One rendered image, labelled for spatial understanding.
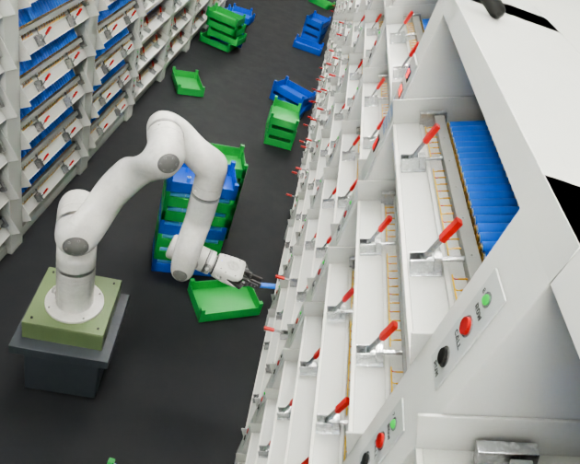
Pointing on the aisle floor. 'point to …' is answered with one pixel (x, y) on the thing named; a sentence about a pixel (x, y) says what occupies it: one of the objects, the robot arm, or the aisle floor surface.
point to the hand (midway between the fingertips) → (255, 282)
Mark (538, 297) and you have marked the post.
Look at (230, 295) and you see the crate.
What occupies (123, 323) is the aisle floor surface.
